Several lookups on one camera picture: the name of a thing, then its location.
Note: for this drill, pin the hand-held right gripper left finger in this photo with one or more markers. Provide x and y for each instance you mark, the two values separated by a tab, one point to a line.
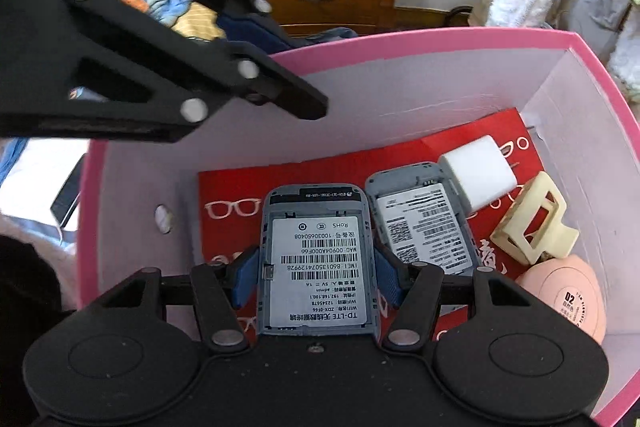
245	277

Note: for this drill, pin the printed blanket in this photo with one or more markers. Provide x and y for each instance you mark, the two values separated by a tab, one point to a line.
190	17

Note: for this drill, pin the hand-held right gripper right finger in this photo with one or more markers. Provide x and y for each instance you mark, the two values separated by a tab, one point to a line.
387	279

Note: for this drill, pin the black tablet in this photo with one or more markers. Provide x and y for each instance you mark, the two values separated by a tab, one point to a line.
67	197

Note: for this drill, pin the pink cardboard box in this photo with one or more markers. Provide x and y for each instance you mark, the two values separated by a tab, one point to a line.
590	187

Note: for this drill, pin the white charger plug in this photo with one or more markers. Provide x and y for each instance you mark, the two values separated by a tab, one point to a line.
480	172

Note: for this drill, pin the cream hair claw clip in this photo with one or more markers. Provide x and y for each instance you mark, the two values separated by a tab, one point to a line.
545	222

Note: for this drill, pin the grey portable router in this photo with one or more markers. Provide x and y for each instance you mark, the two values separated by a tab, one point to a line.
420	217
315	267

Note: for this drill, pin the red glasses-print box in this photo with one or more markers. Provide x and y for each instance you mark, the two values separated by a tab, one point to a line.
235	187

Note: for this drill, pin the white pyjama pants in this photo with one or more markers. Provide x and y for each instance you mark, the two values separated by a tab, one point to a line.
595	7

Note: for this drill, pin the pink compact case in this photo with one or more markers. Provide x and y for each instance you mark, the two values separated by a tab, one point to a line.
565	302

